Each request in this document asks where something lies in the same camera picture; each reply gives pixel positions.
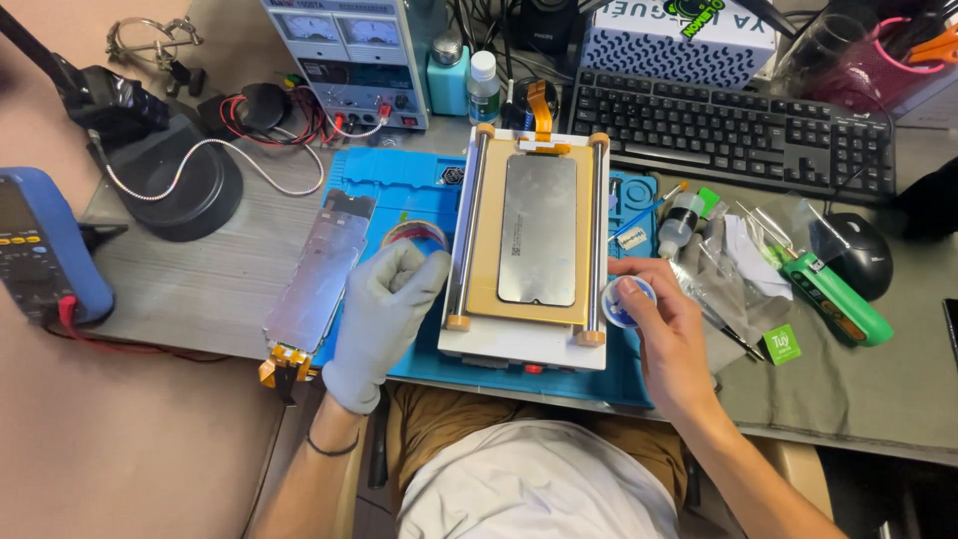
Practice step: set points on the person's left hand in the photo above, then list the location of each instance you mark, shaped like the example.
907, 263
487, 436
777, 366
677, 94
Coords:
378, 322

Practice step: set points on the person's right hand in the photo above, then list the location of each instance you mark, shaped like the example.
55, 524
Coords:
677, 344

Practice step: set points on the person's left fingers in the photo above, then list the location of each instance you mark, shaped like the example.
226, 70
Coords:
415, 273

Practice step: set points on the tape roll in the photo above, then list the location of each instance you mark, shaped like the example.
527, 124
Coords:
415, 230

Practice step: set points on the blue silicone work mat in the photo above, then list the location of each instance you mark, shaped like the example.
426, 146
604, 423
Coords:
397, 191

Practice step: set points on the white screen separator machine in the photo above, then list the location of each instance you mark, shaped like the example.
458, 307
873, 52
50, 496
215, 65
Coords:
524, 341

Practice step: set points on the silver phone screen panel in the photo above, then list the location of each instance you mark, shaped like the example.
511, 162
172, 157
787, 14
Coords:
537, 232

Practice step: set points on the person's brown trousers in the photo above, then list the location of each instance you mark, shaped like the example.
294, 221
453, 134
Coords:
434, 419

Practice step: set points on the red and black supply leads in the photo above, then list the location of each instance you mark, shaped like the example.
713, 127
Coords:
307, 123

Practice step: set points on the clear bottle white cap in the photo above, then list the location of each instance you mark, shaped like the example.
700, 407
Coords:
483, 93

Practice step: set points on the teal dispenser bottle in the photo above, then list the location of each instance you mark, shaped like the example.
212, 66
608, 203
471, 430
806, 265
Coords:
447, 82

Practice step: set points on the black wristband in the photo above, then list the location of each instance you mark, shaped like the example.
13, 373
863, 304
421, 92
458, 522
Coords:
333, 451

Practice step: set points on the black round jar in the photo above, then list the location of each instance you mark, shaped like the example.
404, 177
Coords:
520, 101

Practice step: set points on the grey bench power supply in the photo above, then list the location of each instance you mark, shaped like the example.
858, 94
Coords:
352, 52

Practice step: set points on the black round disc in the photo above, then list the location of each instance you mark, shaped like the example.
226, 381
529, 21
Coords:
258, 105

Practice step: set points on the thin blue brush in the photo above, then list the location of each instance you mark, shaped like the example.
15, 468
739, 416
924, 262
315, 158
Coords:
640, 217

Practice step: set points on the black round lamp base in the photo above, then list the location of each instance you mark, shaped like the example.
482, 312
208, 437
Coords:
187, 187

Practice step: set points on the person's white shirt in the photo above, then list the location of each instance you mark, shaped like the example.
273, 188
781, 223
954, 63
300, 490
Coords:
539, 486

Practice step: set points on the small white squeeze bottle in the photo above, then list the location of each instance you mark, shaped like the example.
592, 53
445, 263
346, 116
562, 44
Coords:
677, 224

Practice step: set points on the black speaker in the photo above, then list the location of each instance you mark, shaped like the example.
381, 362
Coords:
546, 26

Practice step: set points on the white paper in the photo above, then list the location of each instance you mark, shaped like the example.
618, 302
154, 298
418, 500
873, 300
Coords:
748, 254

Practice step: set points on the black keyboard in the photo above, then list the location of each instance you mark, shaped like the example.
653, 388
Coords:
718, 127

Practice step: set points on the metal helping hands stand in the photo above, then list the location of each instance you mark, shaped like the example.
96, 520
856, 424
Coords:
161, 41

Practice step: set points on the white patterned box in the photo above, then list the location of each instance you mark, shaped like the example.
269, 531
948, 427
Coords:
673, 45

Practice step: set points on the metal tweezers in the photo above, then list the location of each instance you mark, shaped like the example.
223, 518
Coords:
763, 224

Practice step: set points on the blue multimeter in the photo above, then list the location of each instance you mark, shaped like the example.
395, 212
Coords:
52, 239

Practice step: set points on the green tag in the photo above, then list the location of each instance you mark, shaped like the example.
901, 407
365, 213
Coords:
782, 344

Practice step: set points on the green handheld tool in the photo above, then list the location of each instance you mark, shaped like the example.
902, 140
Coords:
838, 299

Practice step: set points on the black computer mouse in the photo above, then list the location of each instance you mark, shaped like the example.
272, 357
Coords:
861, 254

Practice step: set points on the clear plastic cup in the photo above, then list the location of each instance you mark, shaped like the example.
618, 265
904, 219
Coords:
804, 52

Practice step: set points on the grey cloth mat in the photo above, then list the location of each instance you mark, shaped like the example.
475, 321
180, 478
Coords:
861, 389

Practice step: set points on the pink mesh cup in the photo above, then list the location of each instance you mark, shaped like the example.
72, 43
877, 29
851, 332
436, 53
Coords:
876, 71

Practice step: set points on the orange scissors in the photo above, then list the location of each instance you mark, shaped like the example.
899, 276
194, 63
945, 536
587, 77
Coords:
935, 46

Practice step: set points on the silver phone backlight frame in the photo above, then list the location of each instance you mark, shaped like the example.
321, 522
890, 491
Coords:
318, 277

